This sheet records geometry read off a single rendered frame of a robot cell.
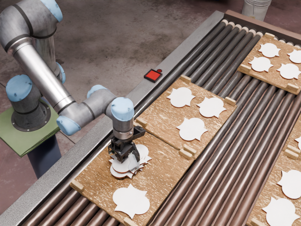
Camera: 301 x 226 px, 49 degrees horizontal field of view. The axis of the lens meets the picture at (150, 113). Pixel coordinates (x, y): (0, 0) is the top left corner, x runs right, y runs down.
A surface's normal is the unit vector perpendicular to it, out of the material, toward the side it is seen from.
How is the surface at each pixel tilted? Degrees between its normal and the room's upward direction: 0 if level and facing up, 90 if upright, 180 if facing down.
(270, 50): 0
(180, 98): 0
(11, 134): 4
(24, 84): 11
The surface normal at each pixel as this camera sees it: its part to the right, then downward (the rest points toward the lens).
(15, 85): -0.07, -0.55
